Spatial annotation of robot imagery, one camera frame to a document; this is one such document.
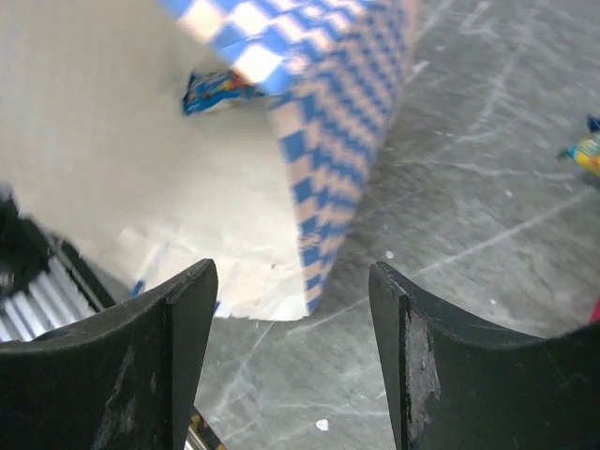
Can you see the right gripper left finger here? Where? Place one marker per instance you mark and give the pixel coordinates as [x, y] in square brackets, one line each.
[125, 378]

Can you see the blue checkered paper bag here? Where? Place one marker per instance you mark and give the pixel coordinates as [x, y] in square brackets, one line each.
[96, 146]

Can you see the blue snack bag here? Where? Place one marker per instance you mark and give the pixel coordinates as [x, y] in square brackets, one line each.
[593, 123]

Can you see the red chips bag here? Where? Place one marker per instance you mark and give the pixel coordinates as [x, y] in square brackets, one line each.
[595, 313]

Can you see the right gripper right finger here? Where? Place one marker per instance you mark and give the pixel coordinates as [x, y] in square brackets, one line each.
[456, 381]

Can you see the green yellow candy packet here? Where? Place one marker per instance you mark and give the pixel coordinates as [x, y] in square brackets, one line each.
[585, 153]

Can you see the aluminium frame rail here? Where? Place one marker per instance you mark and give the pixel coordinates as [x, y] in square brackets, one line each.
[46, 288]

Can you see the small orange blue packet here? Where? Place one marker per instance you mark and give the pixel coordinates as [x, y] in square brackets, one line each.
[205, 91]

